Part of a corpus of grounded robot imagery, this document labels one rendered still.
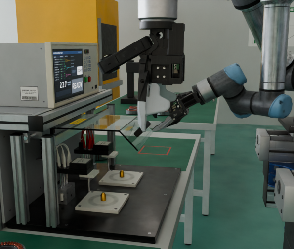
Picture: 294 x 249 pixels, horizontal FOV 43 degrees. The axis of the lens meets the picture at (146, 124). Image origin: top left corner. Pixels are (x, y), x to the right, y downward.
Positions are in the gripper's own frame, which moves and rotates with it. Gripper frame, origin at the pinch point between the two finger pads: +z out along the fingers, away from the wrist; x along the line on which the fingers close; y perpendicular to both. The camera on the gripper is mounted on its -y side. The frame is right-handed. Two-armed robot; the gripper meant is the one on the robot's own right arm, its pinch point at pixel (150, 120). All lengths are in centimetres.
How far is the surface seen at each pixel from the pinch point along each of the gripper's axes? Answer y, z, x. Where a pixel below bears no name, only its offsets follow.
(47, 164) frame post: 30.1, 25.9, -5.1
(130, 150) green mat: -64, 35, 14
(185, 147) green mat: -77, 11, 28
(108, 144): -13.0, 23.5, 1.5
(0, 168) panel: 31, 40, -11
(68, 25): -337, 123, -130
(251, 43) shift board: -522, -72, 7
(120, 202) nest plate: 11.2, 20.5, 19.2
